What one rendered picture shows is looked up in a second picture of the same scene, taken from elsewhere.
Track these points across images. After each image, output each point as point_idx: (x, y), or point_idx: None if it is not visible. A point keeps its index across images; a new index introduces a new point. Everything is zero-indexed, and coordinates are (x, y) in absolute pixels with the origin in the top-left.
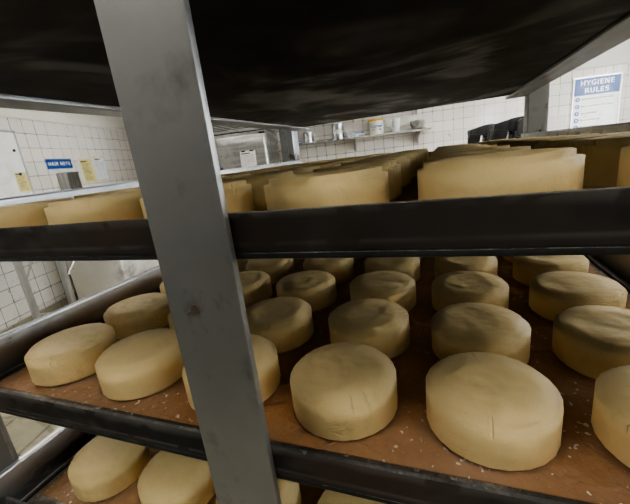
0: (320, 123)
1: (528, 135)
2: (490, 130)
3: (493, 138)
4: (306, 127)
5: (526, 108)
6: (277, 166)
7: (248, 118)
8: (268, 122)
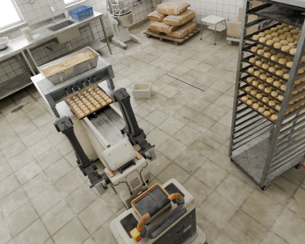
0: (286, 66)
1: (246, 56)
2: (123, 100)
3: (129, 101)
4: (287, 70)
5: (243, 53)
6: (304, 67)
7: None
8: None
